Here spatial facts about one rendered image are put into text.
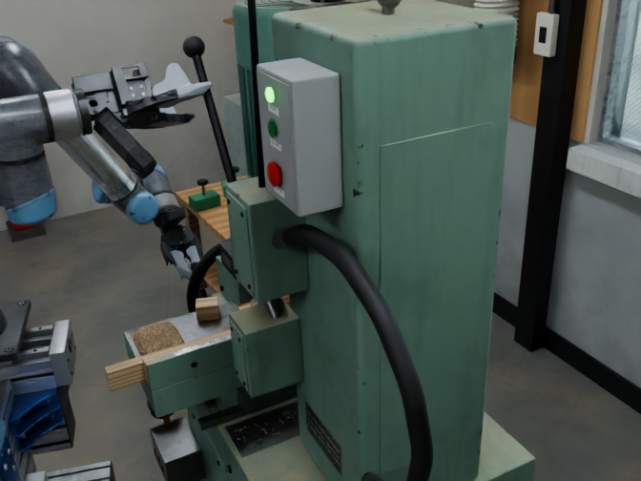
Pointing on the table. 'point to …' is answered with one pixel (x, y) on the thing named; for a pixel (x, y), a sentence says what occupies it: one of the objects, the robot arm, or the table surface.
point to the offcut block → (207, 308)
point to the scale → (202, 345)
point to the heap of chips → (156, 337)
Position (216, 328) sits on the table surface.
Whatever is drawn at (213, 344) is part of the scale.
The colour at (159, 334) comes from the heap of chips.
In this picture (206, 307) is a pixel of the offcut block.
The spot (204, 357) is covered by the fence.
